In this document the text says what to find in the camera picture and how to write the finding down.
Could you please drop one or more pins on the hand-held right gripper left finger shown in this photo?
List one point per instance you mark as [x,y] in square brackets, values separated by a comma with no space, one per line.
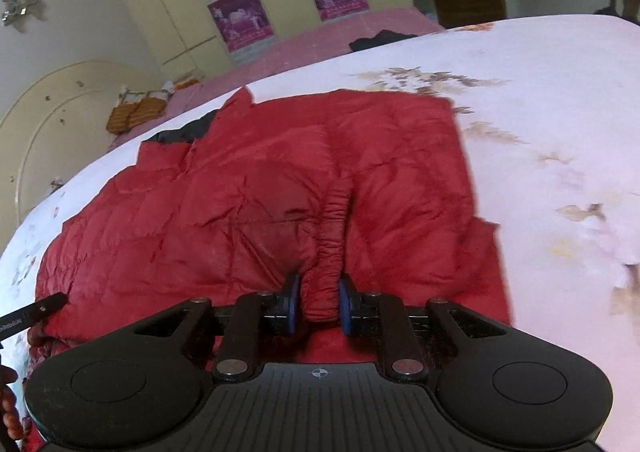
[294,304]

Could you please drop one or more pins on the red down jacket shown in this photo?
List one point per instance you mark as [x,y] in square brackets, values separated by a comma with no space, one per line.
[240,212]

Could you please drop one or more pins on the dark cloth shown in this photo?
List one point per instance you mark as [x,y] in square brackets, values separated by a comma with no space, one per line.
[382,40]

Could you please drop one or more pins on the orange white cushion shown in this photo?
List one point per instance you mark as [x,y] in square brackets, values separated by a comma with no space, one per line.
[186,81]

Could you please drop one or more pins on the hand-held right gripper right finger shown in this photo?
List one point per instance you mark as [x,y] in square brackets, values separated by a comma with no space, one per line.
[345,304]

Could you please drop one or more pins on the cream arched headboard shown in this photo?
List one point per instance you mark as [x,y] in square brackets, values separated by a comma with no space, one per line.
[45,132]

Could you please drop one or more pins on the white floral bed blanket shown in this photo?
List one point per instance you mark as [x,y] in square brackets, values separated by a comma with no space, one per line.
[550,132]

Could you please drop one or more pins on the person's left hand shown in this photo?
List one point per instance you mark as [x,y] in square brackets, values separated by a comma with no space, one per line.
[6,374]

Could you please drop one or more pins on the pink bed sheet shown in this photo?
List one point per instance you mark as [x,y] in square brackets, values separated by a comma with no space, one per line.
[310,50]

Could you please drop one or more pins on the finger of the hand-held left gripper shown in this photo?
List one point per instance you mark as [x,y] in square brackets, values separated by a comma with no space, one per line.
[52,304]

